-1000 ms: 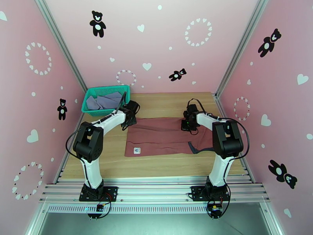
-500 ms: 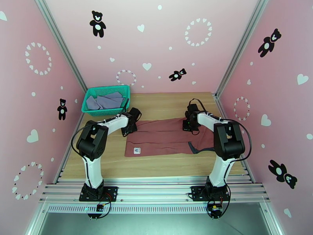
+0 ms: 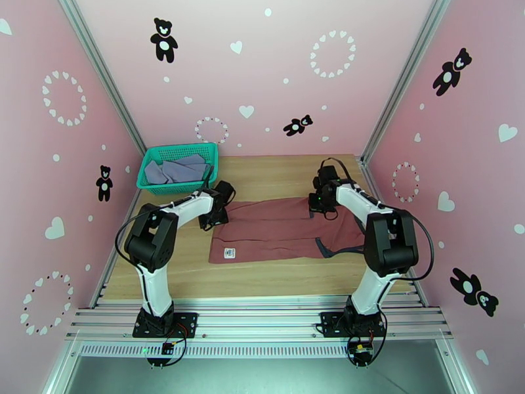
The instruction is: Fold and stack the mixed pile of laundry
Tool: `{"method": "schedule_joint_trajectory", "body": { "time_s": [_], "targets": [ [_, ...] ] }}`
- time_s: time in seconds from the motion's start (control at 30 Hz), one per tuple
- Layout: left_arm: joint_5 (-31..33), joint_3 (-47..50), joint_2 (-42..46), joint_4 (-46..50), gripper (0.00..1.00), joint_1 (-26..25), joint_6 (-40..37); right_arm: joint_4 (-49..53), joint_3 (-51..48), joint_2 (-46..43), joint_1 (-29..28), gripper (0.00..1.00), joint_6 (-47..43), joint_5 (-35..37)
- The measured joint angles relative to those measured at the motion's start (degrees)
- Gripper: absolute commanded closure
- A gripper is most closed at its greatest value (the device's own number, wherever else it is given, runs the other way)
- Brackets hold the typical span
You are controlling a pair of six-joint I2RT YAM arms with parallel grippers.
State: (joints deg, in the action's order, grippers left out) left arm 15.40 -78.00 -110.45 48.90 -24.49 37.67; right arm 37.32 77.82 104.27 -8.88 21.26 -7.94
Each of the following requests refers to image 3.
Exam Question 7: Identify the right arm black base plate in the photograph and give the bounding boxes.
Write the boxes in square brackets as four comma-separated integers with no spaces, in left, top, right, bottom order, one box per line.
[320,311,387,339]

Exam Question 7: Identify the black double bear wall sticker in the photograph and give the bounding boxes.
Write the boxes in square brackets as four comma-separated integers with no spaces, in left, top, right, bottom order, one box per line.
[450,267,500,318]

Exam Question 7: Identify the perforated metal strip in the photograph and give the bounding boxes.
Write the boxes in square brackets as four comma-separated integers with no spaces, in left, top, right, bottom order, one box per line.
[77,341,444,360]

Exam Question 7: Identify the teal plastic laundry basket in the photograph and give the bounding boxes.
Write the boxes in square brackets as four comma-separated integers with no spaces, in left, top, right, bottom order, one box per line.
[136,142,219,196]

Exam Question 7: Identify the grey blue garment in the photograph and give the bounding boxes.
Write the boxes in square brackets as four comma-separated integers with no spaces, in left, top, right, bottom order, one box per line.
[144,154,208,185]

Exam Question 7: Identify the rust red tank top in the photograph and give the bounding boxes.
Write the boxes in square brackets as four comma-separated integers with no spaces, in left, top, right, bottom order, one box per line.
[208,196,366,265]

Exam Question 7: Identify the aluminium frame post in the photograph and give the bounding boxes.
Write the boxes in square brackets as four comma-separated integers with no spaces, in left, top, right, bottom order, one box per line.
[55,0,154,166]
[360,0,454,164]

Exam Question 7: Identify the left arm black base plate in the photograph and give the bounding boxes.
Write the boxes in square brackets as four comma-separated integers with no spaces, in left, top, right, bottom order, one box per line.
[132,311,199,339]

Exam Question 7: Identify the black yellow connector module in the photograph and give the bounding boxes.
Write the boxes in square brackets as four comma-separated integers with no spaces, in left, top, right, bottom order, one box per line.
[348,342,375,367]

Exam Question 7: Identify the aluminium mounting rail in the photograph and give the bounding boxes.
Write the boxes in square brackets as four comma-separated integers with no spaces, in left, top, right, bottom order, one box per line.
[64,296,455,342]

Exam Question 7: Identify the black base power cable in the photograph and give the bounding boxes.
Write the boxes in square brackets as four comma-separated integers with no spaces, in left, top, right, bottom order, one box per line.
[346,317,389,370]
[146,322,190,370]

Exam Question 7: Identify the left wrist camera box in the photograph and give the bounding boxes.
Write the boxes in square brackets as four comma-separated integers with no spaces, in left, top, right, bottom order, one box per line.
[215,180,237,204]

